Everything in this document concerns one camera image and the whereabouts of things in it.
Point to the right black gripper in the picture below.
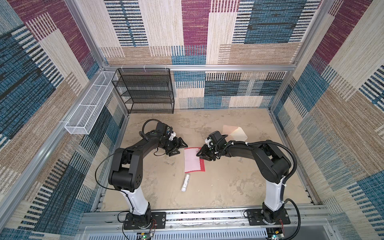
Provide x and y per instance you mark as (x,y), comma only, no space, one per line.
(207,157)

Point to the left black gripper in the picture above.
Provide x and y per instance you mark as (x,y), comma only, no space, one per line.
(175,144)

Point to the pink red letter card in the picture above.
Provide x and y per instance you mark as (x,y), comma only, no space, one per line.
(193,163)

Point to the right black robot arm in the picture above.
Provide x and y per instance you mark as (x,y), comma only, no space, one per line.
(276,163)

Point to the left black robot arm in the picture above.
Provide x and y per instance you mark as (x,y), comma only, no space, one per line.
(127,167)

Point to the pale pink open envelope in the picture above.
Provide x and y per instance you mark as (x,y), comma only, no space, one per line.
(234,133)

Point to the white glue stick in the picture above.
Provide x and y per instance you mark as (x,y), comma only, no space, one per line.
(185,182)

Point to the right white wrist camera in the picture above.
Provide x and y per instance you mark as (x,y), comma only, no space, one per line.
(209,142)

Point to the black wire mesh shelf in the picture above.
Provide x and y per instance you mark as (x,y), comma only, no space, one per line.
(145,91)

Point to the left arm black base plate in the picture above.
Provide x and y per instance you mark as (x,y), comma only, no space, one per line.
(145,222)

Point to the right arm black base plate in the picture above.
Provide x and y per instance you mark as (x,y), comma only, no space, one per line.
(261,217)

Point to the white wire mesh basket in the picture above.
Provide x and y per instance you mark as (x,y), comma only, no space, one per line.
(87,112)

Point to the aluminium mounting rail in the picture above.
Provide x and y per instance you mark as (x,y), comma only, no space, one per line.
(312,223)

